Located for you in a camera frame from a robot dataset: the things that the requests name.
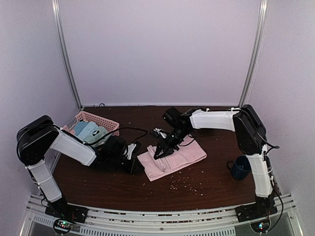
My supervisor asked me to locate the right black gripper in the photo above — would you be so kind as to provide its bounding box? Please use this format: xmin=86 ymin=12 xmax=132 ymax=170
xmin=154 ymin=127 xmax=190 ymax=159

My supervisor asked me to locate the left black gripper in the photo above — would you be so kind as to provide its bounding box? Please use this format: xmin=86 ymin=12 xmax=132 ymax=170
xmin=108 ymin=155 xmax=145 ymax=175

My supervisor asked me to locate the pink towel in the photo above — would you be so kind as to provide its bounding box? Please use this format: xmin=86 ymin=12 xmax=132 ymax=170
xmin=137 ymin=136 xmax=207 ymax=181

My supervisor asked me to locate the pink plastic basket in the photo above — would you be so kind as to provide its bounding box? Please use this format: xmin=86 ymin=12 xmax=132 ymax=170
xmin=63 ymin=111 xmax=120 ymax=136

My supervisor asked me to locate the green towel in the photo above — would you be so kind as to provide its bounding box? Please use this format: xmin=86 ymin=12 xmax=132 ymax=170
xmin=83 ymin=126 xmax=108 ymax=144

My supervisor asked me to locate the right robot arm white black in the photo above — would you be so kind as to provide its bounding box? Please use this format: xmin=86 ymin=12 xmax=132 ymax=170
xmin=154 ymin=104 xmax=276 ymax=217

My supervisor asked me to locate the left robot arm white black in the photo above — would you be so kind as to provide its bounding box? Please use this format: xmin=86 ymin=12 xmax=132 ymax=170
xmin=16 ymin=116 xmax=144 ymax=218

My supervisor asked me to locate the folded blue towel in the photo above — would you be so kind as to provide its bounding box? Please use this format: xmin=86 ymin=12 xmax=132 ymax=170
xmin=73 ymin=121 xmax=98 ymax=141

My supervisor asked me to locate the dark blue mug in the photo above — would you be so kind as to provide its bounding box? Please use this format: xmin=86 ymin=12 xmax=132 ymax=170
xmin=226 ymin=155 xmax=252 ymax=180

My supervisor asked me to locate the left round circuit board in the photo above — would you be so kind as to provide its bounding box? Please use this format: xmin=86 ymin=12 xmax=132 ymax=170
xmin=53 ymin=219 xmax=74 ymax=235

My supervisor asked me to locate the round circuit board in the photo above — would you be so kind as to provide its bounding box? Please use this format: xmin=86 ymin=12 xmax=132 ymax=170
xmin=53 ymin=219 xmax=74 ymax=235
xmin=251 ymin=219 xmax=271 ymax=234

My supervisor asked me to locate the right round circuit board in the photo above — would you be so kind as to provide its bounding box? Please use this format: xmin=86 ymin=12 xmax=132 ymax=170
xmin=251 ymin=219 xmax=271 ymax=234

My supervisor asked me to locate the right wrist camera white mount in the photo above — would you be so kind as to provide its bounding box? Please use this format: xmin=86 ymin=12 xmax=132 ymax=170
xmin=150 ymin=128 xmax=169 ymax=139

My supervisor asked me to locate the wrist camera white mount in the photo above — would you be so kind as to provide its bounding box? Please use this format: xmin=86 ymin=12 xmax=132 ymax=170
xmin=124 ymin=141 xmax=141 ymax=160
xmin=150 ymin=128 xmax=169 ymax=139

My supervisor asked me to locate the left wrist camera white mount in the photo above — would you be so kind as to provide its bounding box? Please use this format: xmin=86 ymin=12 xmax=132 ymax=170
xmin=124 ymin=141 xmax=141 ymax=160

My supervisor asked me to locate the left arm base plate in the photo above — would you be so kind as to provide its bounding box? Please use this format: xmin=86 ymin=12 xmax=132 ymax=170
xmin=45 ymin=204 xmax=88 ymax=223

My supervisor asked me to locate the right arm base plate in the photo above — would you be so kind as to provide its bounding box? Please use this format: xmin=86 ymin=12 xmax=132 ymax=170
xmin=235 ymin=203 xmax=278 ymax=222

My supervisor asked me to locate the front aluminium rail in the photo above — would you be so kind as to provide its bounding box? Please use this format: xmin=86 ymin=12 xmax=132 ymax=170
xmin=17 ymin=194 xmax=306 ymax=236

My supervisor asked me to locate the left aluminium frame post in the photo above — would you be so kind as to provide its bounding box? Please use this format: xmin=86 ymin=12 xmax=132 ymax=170
xmin=51 ymin=0 xmax=83 ymax=111

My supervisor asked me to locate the aluminium frame post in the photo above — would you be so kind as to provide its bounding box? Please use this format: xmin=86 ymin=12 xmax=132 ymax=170
xmin=238 ymin=0 xmax=269 ymax=107
xmin=51 ymin=0 xmax=83 ymax=111

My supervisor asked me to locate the right aluminium frame post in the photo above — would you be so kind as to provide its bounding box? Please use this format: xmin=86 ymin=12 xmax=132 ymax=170
xmin=238 ymin=0 xmax=269 ymax=107

